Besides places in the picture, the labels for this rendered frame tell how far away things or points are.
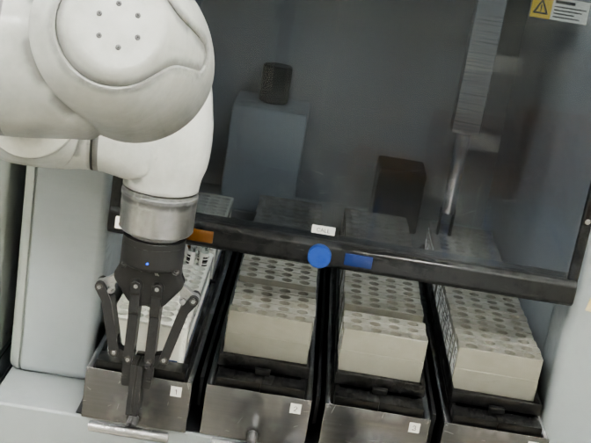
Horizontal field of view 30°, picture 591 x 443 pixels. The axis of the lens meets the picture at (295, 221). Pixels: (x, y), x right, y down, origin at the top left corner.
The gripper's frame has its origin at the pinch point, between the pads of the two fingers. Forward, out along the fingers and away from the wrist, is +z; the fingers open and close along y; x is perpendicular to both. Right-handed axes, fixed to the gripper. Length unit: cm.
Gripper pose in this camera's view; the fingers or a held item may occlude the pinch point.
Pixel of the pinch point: (135, 385)
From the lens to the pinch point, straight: 140.3
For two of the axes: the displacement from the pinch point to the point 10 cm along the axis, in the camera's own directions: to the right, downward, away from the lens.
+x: -0.4, 3.0, -9.5
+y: -9.9, -1.6, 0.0
